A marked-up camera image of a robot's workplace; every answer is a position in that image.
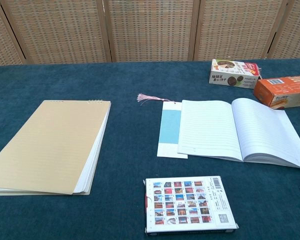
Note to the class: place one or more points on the tan spiral notepad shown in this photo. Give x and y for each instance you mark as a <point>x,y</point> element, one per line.
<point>47,145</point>

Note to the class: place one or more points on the bookmark with pink tassel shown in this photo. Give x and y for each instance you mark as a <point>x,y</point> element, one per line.
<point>168,127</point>

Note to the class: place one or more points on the teal felt tablecloth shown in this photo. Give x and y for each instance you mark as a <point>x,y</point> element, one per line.
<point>130,140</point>

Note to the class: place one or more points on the open lined notebook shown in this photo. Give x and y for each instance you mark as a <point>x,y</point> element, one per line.
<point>215,130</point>

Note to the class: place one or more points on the woven folding screen panel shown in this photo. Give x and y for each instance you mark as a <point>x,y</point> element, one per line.
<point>295,32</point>
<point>0,42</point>
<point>60,30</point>
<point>150,30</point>
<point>237,30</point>

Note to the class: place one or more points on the white box with photo grid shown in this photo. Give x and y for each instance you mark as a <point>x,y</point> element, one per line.
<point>187,202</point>

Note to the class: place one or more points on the white cookie box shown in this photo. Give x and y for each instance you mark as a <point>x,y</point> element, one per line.
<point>230,75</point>

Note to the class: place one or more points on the orange carton box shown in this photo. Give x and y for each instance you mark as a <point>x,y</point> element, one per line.
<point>282,92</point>

